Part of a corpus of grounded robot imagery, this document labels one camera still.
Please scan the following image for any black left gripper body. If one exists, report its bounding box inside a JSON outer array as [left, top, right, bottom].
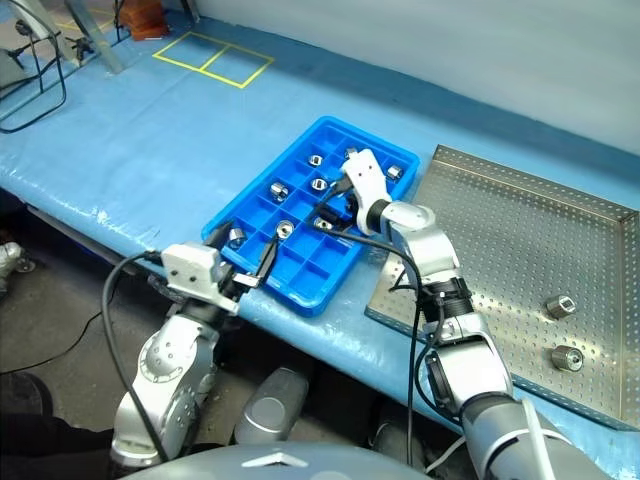
[[217, 264, 262, 301]]

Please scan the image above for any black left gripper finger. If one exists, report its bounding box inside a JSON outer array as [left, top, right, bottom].
[[253, 237, 281, 288], [205, 219, 237, 262]]

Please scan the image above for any blue compartment tray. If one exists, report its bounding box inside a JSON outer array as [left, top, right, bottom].
[[200, 115, 421, 319]]

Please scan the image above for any blue plastic table cover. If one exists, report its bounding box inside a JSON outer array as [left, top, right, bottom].
[[0, 0, 640, 480]]

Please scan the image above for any dark grey rounded leg shell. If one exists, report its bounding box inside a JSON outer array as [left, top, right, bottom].
[[372, 419, 426, 466], [233, 367, 311, 446]]

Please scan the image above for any perforated metal tray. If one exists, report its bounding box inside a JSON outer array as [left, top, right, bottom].
[[363, 143, 640, 432]]

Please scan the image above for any grey robot chest shell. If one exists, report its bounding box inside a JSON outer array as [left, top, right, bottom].
[[117, 440, 436, 480]]

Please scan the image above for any grey metal caster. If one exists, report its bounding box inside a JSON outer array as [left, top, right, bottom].
[[0, 242, 25, 292]]

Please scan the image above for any orange brown block stack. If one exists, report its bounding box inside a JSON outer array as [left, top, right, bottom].
[[121, 0, 170, 42]]

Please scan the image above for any metal nut right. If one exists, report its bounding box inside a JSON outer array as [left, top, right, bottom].
[[545, 295, 577, 319]]

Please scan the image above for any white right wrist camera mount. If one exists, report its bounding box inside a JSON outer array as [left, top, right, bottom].
[[341, 148, 392, 236]]

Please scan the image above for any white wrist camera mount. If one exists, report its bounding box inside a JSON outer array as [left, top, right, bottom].
[[341, 148, 392, 236], [159, 241, 241, 315]]

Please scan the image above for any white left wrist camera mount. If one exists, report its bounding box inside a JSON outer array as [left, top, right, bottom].
[[159, 241, 241, 315]]

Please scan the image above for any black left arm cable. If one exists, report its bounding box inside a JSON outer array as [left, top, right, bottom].
[[101, 249, 171, 464]]

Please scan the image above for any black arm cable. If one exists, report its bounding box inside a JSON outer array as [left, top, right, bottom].
[[313, 177, 426, 469], [101, 249, 171, 464]]

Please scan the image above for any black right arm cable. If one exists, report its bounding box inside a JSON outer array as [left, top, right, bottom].
[[313, 177, 426, 469]]

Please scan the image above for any black table cable loop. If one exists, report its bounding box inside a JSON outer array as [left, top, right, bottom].
[[0, 29, 68, 134]]

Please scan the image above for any silver metal frame bar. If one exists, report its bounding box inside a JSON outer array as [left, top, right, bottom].
[[62, 0, 125, 75]]

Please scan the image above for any white cable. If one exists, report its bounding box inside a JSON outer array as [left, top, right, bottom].
[[424, 397, 551, 476]]

